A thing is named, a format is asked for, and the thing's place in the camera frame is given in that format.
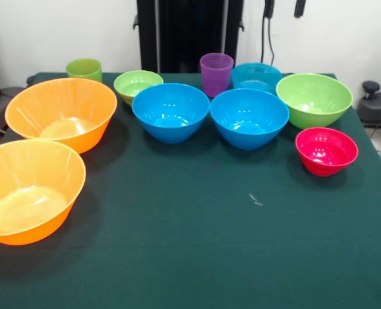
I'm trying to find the large orange plastic bowl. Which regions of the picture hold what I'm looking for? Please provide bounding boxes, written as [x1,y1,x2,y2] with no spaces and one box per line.
[0,138,87,247]
[5,77,118,155]

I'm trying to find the blue plastic bowl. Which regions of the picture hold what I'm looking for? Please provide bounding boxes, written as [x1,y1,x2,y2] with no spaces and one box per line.
[209,88,290,151]
[131,82,210,144]

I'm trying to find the purple plastic cup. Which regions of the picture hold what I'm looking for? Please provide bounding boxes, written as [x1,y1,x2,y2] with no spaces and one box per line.
[200,53,235,98]

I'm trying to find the small green plastic bowl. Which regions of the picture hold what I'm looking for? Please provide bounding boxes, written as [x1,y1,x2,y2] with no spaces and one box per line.
[113,70,164,107]

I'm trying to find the small translucent blue bowl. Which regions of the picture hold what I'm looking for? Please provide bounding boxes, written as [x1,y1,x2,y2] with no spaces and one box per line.
[231,62,284,95]

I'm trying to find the dark green table cloth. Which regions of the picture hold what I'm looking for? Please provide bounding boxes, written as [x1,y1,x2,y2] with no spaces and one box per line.
[0,71,381,309]

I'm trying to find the small pink plastic bowl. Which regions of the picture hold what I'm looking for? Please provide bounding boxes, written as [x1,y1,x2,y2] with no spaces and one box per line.
[295,127,359,178]

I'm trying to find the green plastic cup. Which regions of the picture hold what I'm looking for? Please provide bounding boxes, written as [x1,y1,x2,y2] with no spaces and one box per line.
[65,58,103,83]

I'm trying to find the large green plastic bowl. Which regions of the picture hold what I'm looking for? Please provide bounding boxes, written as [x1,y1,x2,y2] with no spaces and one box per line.
[275,73,354,130]

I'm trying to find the dark grey stand base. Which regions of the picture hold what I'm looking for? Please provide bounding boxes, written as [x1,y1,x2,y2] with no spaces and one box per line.
[0,86,29,139]

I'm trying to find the black stand base with knob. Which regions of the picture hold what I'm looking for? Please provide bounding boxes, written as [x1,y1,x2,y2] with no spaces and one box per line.
[357,80,381,129]

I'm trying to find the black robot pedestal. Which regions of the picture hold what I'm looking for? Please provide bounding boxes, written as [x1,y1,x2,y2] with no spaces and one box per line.
[133,0,245,74]

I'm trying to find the black hanging cable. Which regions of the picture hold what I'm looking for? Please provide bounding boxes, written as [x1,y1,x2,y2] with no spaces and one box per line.
[263,0,275,65]

